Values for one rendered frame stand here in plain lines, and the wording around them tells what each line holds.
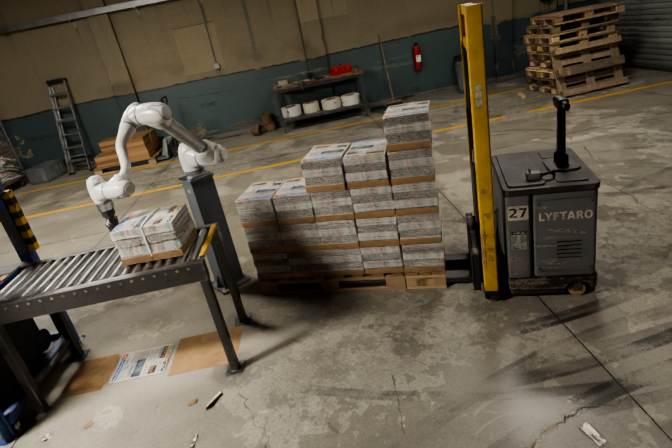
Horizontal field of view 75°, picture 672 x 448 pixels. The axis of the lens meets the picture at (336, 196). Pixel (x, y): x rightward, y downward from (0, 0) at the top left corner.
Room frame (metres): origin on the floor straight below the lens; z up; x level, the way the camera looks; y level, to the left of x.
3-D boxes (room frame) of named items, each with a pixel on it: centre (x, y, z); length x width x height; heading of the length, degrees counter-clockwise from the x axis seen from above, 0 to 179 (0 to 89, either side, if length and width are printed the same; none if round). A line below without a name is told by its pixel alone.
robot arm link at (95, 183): (2.49, 1.34, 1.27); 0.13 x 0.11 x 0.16; 68
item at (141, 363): (2.49, 1.53, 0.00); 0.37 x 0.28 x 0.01; 92
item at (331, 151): (3.03, 0.00, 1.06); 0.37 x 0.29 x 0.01; 162
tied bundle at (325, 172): (3.03, 0.01, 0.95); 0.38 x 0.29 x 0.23; 162
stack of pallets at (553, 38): (7.92, -4.65, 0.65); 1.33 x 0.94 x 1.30; 96
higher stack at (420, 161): (2.86, -0.57, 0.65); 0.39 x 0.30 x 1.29; 164
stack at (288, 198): (3.06, 0.13, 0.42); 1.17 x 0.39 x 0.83; 74
